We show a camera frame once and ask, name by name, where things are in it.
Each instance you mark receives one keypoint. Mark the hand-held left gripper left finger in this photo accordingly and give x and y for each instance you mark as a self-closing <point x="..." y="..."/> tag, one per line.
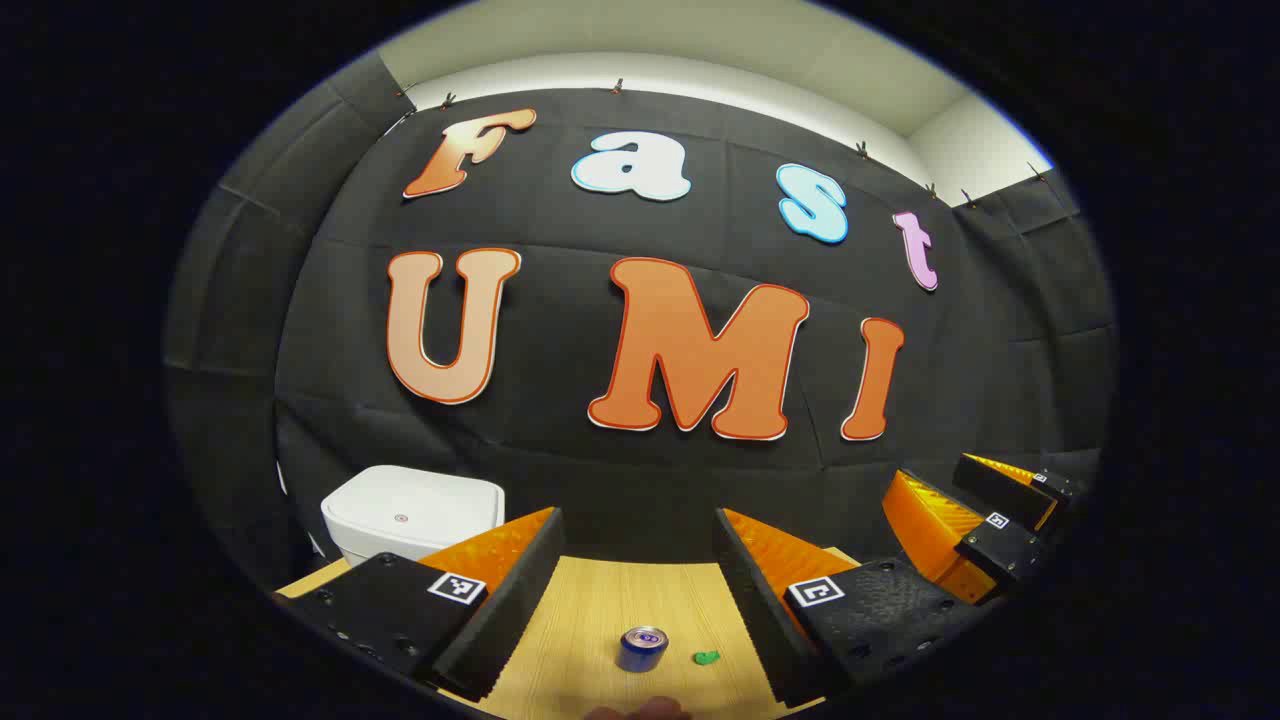
<point x="515" y="610"/>

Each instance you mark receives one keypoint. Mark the light wooden desktop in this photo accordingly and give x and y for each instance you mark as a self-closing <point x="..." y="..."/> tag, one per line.
<point x="600" y="600"/>

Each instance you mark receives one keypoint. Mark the black backdrop cloth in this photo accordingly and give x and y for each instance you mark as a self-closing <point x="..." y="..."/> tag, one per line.
<point x="560" y="330"/>

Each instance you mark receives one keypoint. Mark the blue and silver pop can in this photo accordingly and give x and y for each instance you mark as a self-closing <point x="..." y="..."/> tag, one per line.
<point x="640" y="650"/>

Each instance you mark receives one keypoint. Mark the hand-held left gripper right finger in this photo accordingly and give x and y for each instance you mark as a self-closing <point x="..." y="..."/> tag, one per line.
<point x="755" y="610"/>

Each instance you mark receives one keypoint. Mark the small green paper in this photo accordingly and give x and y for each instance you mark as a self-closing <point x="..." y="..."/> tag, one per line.
<point x="706" y="658"/>

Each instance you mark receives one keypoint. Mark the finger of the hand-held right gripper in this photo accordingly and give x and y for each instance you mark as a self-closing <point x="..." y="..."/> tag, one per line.
<point x="1000" y="550"/>
<point x="1000" y="487"/>

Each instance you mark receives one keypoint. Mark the white desktop garbage bin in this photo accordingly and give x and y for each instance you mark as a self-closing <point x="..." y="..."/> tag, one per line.
<point x="400" y="510"/>

